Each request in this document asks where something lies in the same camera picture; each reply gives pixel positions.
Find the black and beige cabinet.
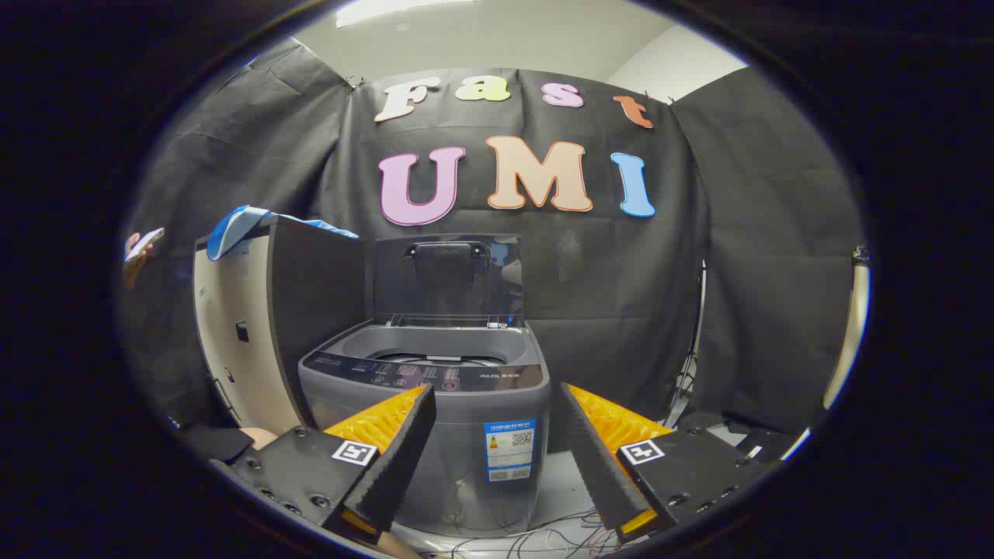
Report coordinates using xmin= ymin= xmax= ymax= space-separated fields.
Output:
xmin=192 ymin=216 xmax=370 ymax=436

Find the light blue shirt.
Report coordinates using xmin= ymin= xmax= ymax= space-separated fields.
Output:
xmin=206 ymin=205 xmax=360 ymax=262

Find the grey washing machine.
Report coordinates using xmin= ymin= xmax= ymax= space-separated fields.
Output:
xmin=297 ymin=314 xmax=552 ymax=538

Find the dark washing machine lid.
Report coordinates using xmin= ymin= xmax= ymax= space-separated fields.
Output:
xmin=373 ymin=234 xmax=525 ymax=327

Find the white smartphone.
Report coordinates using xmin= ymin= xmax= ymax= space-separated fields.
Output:
xmin=126 ymin=227 xmax=165 ymax=262

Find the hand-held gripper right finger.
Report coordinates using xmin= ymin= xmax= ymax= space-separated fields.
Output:
xmin=559 ymin=382 xmax=781 ymax=544

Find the black light stand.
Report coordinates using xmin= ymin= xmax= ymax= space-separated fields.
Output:
xmin=664 ymin=260 xmax=709 ymax=428

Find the black backdrop cloth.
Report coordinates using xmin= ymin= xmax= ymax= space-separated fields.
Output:
xmin=120 ymin=35 xmax=867 ymax=436

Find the tangle of thin cables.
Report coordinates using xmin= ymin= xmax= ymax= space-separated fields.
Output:
xmin=423 ymin=509 xmax=622 ymax=558

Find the beige upright post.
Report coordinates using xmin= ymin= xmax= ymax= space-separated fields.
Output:
xmin=823 ymin=247 xmax=871 ymax=411

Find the person's leg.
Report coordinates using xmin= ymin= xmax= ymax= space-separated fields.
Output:
xmin=180 ymin=423 xmax=279 ymax=467

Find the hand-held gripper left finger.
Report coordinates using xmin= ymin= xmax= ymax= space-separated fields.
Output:
xmin=208 ymin=383 xmax=437 ymax=546

